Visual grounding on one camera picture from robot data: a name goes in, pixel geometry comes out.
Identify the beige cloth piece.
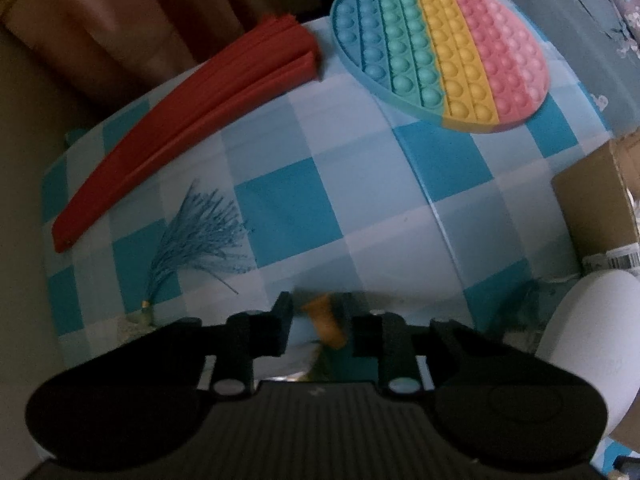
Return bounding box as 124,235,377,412
302,295,347,349

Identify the clear jar with white lid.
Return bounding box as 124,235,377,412
536,270,639,436

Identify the blue tassel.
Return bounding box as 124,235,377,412
140,180,253,328

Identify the open cardboard box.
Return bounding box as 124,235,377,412
552,131,639,275

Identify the rainbow round pop-it toy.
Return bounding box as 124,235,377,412
330,0,550,133

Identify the pink gold curtain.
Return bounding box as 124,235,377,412
0,0,362,126

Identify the red folded fan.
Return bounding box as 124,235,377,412
52,14,321,254

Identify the blue floral bedsheet mattress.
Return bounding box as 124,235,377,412
512,0,639,136

